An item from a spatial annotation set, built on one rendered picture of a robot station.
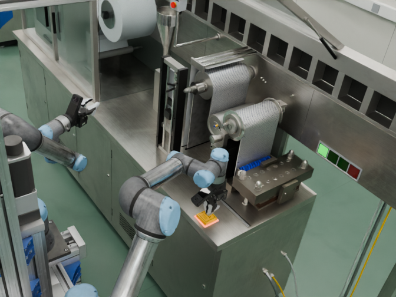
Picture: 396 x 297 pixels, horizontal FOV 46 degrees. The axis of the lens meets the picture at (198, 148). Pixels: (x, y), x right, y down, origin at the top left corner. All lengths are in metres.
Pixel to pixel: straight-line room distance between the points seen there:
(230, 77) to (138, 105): 0.81
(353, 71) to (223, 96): 0.64
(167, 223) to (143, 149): 1.07
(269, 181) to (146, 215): 0.87
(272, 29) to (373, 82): 0.59
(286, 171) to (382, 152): 0.50
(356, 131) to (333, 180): 2.00
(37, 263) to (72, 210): 1.73
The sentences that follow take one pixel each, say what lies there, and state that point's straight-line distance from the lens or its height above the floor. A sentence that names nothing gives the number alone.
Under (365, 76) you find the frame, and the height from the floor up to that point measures 1.61.
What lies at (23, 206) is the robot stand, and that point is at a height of 1.33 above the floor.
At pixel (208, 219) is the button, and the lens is 2.16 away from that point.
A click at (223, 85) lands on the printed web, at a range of 2.29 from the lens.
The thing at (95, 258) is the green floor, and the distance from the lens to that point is 3.19.
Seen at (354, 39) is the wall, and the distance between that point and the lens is 4.96.
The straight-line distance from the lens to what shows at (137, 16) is 2.84.
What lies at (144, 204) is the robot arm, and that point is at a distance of 1.56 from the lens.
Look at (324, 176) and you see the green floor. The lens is 4.13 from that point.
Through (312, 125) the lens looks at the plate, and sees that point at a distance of 2.29.
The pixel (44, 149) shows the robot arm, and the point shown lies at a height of 1.30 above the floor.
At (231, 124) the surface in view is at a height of 1.27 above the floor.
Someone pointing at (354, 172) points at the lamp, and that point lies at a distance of 2.21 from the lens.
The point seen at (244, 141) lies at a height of 1.19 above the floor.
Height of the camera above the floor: 2.45
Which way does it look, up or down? 36 degrees down
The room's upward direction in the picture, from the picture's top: 7 degrees clockwise
